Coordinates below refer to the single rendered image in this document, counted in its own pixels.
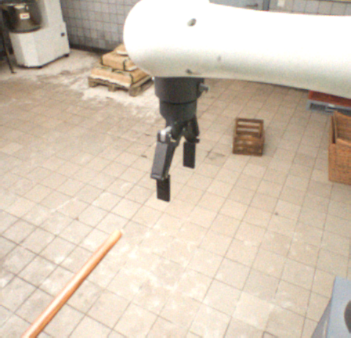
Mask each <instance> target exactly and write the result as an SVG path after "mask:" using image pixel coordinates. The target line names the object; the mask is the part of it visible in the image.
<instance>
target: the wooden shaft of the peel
mask: <svg viewBox="0 0 351 338"><path fill-rule="evenodd" d="M121 237H122V233H121V231H119V230H117V229H116V230H114V231H113V232H112V233H111V234H110V236H109V237H108V238H107V239H106V240H105V241H104V243H103V244H102V245H101V246H100V247H99V248H98V250H97V251H96V252H95V253H94V254H93V255H92V256H91V257H90V258H89V259H88V260H87V261H86V263H85V264H84V265H83V266H82V267H81V269H80V270H79V271H78V272H77V273H76V274H75V275H74V277H73V278H72V279H71V280H70V281H69V283H68V284H66V285H65V287H64V288H63V289H62V290H61V291H60V292H59V293H58V294H57V296H56V297H55V298H54V299H52V300H51V302H50V303H49V304H48V305H47V306H46V307H45V309H44V310H43V311H42V312H41V313H40V314H39V316H38V317H37V318H36V319H35V320H34V322H33V323H32V324H31V325H30V326H29V327H28V329H27V330H26V331H25V332H24V333H23V334H22V336H21V337H20V338H37V337H38V336H39V335H40V334H41V333H42V331H43V330H44V329H45V327H46V326H47V325H48V324H49V322H50V321H51V320H52V318H53V317H54V316H55V315H56V314H57V312H58V311H59V310H61V308H62V307H63V306H64V305H65V303H66V302H68V301H69V299H70V298H71V297H72V296H73V295H74V293H75V292H76V291H77V290H78V288H79V287H80V286H81V284H82V283H83V282H84V281H85V280H86V279H87V278H88V277H89V276H90V274H91V273H92V272H93V271H94V269H95V268H96V267H97V266H98V264H99V263H100V262H101V261H102V260H103V259H104V258H105V256H106V255H107V254H108V253H109V252H110V250H111V249H112V248H113V247H114V245H115V244H116V243H117V242H118V241H119V239H120V238H121Z"/></svg>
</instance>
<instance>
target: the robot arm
mask: <svg viewBox="0 0 351 338"><path fill-rule="evenodd" d="M124 43H125V49H126V52H127V53H128V56H129V58H130V59H131V61H132V62H133V63H134V64H135V65H136V66H137V67H138V68H139V69H141V71H143V72H145V73H147V74H149V75H152V76H154V77H152V80H153V81H154V94H155V96H156V97H158V102H159V114H160V115H161V116H162V117H163V118H164V119H166V125H165V127H164V130H160V129H158V130H157V143H156V147H155V151H154V159H153V163H152V168H151V172H150V178H152V179H155V180H156V192H157V200H161V201H164V202H167V203H170V201H171V175H170V174H168V173H169V170H170V167H171V165H172V160H173V157H174V154H175V151H176V148H177V147H179V144H180V141H181V138H182V137H184V138H185V140H186V141H187V142H186V141H184V142H183V166H184V167H188V168H192V169H194V168H195V156H196V143H197V144H199V142H200V139H198V138H197V137H199V136H200V131H199V127H198V122H197V116H196V113H197V99H198V98H200V97H201V95H202V92H203V91H207V92H209V90H210V86H207V85H204V77H213V78H226V79H238V80H246V81H260V82H266V83H273V84H279V85H289V86H294V87H298V88H304V89H307V90H311V91H315V92H323V93H327V94H331V95H337V96H341V97H344V98H348V99H351V16H302V15H290V14H280V13H269V12H264V11H257V10H250V9H240V8H234V7H229V6H224V5H216V4H212V3H209V1H208V0H142V1H141V2H139V3H138V4H137V5H136V6H135V7H134V8H133V9H132V10H131V11H130V13H129V14H128V17H127V19H126V21H125V26H124ZM171 140H173V141H176V142H171Z"/></svg>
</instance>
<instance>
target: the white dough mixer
mask: <svg viewBox="0 0 351 338"><path fill-rule="evenodd" d="M0 11H1V13H2V18H3V21H4V24H5V26H6V27H7V28H9V29H10V31H9V35H10V38H11V41H12V44H13V49H14V55H15V57H16V62H17V65H18V66H22V67H38V69H39V70H40V69H42V65H43V64H46V63H48V62H51V61H53V60H55V59H58V58H60V57H62V56H65V58H66V57H68V56H69V53H70V49H69V45H68V40H67V33H66V28H65V24H64V23H63V19H62V15H61V12H62V11H61V6H60V0H0Z"/></svg>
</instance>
